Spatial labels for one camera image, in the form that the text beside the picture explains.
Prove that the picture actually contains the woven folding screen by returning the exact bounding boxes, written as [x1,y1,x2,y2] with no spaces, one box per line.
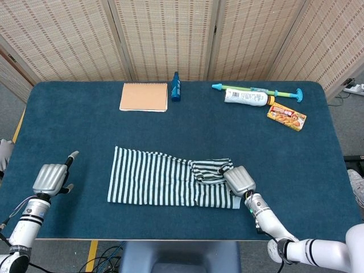
[0,0,364,100]

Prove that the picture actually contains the small blue bottle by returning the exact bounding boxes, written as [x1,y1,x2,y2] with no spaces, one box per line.
[171,72,182,102]

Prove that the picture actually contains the grey cloth item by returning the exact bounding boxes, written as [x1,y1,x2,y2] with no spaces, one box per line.
[0,139,15,173]

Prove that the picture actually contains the yellow curry box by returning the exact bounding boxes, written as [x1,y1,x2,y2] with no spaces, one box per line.
[266,102,308,133]

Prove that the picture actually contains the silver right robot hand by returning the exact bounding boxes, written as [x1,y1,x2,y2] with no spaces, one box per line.
[218,166,257,198]

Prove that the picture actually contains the coloured left wrist wires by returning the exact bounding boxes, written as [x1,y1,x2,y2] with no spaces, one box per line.
[0,197,35,228]

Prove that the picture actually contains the white labelled bottle brown cap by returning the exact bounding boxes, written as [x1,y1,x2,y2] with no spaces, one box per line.
[224,88,276,107]

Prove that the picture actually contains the black floor stand base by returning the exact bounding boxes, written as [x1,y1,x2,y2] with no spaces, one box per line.
[343,155,364,170]

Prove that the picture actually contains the white sneaker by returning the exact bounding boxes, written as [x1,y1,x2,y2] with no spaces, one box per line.
[347,169,364,207]

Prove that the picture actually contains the orange spiral notebook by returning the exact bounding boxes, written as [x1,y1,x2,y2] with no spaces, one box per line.
[119,82,168,113]

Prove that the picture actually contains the green white striped T-shirt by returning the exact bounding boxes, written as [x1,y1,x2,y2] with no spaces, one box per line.
[107,146,241,210]

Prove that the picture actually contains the floor cable bundle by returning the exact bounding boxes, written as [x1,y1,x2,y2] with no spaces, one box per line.
[73,241,126,273]

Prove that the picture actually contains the green blue toy water pump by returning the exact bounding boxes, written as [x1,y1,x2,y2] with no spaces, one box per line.
[211,82,304,104]

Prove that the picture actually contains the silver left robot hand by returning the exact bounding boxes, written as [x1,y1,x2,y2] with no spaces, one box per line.
[32,150,80,197]

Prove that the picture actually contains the white power strip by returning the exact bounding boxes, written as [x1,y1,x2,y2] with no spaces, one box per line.
[343,83,364,96]

